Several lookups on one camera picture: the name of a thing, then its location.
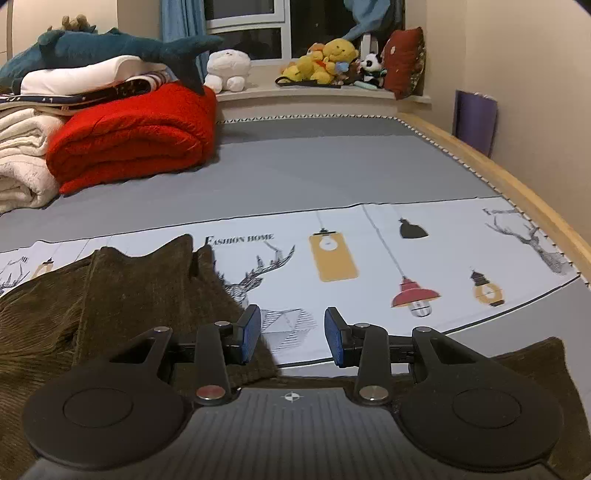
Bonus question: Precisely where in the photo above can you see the grey bed sheet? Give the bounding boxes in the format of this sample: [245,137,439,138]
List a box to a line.
[0,115,591,365]

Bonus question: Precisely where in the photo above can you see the blue curtain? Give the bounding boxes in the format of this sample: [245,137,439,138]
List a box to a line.
[342,0,407,43]
[160,0,209,80]

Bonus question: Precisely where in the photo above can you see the yellow plush bear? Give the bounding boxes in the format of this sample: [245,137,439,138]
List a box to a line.
[322,39,360,70]

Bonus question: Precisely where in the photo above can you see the red cushion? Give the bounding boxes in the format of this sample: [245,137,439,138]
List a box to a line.
[382,26,427,100]

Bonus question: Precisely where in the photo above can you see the brown corduroy pants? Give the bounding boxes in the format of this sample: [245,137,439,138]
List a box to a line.
[0,234,586,467]

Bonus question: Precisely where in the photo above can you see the red folded blanket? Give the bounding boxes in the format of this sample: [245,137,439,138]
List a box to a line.
[45,82,218,195]

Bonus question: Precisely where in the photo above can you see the cream folded blanket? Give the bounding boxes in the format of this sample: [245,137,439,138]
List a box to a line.
[0,108,71,214]

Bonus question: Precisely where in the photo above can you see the window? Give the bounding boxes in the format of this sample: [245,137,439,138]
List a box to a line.
[203,0,371,62]

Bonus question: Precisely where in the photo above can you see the purple board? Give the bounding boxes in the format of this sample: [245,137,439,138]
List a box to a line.
[453,89,499,157]

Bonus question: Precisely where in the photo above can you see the panda plush toy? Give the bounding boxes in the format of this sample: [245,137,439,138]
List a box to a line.
[358,52,387,88]

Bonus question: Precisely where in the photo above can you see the wooden bed frame rail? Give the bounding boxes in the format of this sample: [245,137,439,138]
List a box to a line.
[396,112,591,289]

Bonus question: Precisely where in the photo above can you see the white folded cloth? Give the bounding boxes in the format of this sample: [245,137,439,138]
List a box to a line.
[21,55,170,96]

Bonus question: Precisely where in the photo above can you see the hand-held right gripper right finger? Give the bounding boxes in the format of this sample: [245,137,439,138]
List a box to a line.
[324,307,478,406]

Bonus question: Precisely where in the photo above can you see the printed bed sheet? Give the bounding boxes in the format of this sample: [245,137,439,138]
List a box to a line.
[0,196,583,370]

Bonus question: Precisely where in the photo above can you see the teal blanket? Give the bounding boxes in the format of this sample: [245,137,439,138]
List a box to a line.
[0,28,226,96]

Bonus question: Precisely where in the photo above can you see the dark patterned folded cloth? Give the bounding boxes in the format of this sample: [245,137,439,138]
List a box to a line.
[0,71,179,114]

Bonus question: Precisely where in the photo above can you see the yellow plush toy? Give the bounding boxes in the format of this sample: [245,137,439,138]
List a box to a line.
[281,54,334,86]

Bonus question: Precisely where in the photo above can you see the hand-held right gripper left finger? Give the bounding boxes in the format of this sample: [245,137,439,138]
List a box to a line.
[110,305,263,407]

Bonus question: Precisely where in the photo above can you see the small brown plush toy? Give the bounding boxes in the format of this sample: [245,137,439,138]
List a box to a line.
[60,14,99,34]

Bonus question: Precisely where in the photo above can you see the white plush toy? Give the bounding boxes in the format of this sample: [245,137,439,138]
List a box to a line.
[204,48,253,92]

